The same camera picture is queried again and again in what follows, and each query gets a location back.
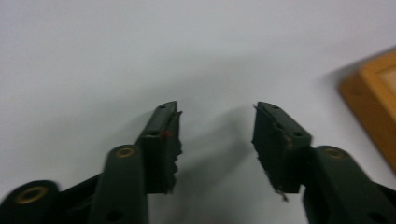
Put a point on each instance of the wooden frame tray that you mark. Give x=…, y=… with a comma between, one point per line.
x=370, y=102

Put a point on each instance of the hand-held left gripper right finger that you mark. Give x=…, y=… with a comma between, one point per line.
x=277, y=146

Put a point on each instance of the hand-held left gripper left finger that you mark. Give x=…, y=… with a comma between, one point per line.
x=160, y=149

